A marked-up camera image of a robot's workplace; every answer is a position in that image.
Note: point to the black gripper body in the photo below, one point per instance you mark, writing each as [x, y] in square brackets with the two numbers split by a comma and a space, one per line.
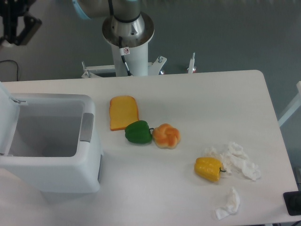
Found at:
[15, 7]

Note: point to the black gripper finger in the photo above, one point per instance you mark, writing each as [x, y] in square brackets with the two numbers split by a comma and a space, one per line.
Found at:
[8, 32]
[31, 25]

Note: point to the white trash can lid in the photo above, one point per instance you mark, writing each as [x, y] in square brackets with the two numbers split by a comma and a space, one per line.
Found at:
[9, 113]

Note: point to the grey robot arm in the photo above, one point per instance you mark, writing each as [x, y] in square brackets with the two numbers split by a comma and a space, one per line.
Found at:
[19, 25]

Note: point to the white trash can body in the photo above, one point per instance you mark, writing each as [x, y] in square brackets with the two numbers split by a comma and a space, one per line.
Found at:
[56, 147]

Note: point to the orange toast slice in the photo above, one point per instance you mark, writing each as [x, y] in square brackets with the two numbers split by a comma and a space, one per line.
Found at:
[123, 111]

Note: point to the green bell pepper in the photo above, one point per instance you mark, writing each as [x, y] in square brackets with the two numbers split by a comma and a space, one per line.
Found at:
[138, 132]

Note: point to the braided bread roll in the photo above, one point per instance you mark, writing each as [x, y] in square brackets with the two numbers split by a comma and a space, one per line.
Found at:
[166, 136]

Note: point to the yellow bell pepper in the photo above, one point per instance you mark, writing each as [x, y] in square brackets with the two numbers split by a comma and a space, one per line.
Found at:
[209, 168]

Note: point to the large crumpled white tissue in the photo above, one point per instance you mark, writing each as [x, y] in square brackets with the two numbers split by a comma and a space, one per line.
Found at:
[234, 158]

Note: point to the small crumpled white tissue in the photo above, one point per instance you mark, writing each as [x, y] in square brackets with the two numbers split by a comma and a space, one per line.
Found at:
[231, 206]

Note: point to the black device at edge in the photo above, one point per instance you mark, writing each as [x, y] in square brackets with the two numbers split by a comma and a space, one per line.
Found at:
[293, 202]

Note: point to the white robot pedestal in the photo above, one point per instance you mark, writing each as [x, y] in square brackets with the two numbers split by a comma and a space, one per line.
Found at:
[130, 49]

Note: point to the white levelling foot post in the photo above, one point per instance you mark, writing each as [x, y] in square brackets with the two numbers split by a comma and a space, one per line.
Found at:
[192, 68]

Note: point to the white frame at right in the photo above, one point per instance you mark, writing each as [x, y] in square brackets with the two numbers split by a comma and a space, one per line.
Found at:
[293, 106]

